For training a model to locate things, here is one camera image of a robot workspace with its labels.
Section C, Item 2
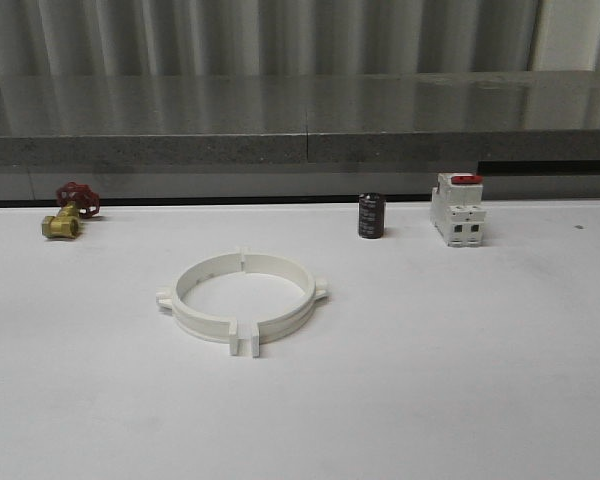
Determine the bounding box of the grey stone countertop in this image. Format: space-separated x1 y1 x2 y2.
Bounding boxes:
0 69 600 201

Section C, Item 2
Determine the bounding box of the black cylindrical capacitor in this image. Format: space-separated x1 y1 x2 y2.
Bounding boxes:
358 192 386 239

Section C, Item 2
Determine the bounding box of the white half-ring clamp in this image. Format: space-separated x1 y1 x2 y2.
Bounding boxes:
155 250 244 355
240 249 329 358

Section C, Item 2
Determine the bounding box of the brass valve red handle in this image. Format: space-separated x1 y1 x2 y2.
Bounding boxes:
41 182 100 239

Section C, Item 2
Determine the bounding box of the white circuit breaker red switch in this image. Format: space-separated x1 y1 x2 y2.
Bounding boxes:
430 173 486 247

